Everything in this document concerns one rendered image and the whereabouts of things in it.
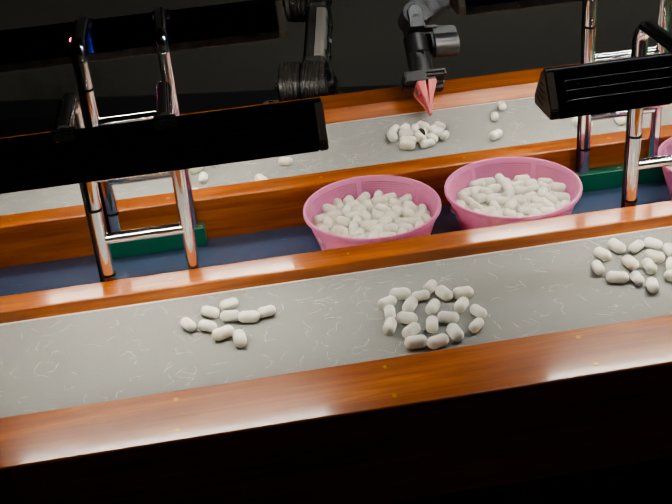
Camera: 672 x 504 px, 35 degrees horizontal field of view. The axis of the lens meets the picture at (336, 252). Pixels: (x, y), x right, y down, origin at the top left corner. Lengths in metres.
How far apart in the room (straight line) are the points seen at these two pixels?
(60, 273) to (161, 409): 0.65
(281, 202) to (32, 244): 0.50
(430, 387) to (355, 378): 0.11
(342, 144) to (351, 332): 0.75
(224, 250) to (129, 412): 0.63
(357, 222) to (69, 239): 0.58
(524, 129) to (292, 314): 0.85
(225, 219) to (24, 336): 0.52
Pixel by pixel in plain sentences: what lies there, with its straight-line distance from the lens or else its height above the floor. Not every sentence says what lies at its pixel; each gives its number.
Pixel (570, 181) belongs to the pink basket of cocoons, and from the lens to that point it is 2.15.
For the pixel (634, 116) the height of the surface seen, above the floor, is 0.94.
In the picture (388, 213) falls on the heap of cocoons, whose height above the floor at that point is 0.74.
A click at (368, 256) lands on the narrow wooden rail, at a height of 0.77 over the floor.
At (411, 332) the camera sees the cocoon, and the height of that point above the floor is 0.76.
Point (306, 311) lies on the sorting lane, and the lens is 1.79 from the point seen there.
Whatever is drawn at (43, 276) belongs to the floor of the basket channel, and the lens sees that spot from 2.16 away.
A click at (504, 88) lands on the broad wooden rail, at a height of 0.76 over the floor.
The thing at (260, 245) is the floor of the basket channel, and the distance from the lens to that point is 2.13.
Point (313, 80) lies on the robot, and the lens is 2.69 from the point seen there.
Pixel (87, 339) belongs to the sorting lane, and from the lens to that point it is 1.81.
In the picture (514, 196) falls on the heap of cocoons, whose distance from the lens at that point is 2.11.
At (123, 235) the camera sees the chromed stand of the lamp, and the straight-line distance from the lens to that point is 1.88.
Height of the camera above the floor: 1.71
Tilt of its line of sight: 30 degrees down
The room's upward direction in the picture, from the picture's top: 5 degrees counter-clockwise
